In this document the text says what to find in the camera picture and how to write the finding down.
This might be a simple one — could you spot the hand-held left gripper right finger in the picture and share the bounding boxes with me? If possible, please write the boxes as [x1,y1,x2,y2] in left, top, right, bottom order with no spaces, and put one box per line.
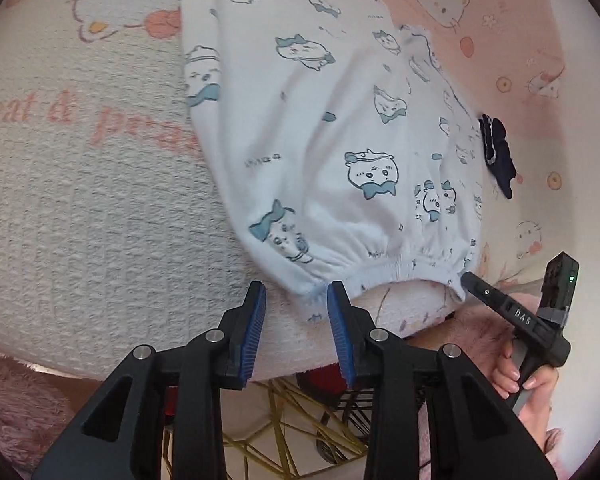
[326,281,557,480]

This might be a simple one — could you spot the pink cat print blanket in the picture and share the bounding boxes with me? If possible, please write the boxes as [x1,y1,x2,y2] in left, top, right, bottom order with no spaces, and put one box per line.
[0,0,600,382]

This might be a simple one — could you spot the gold wire frame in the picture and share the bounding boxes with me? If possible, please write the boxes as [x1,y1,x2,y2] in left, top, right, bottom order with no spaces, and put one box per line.
[162,375,377,480]

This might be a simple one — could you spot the red object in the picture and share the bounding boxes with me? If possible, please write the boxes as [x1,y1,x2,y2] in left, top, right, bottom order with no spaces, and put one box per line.
[299,365,342,402]

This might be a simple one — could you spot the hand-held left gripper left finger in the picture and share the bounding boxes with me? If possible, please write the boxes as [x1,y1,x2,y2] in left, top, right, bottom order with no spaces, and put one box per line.
[32,280,268,480]

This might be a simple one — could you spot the white cartoon print pants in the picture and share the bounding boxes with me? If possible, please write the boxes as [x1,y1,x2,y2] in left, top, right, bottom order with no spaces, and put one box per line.
[181,0,484,311]

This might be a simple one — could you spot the person's right hand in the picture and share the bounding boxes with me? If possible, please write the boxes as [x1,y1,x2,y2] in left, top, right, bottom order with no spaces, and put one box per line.
[494,340,558,433]

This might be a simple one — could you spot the pink fluffy cloth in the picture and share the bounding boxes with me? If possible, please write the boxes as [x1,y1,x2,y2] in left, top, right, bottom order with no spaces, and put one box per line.
[0,292,581,480]

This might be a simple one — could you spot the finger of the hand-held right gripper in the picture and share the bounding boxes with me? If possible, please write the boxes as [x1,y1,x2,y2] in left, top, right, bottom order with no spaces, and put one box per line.
[459,272,539,334]

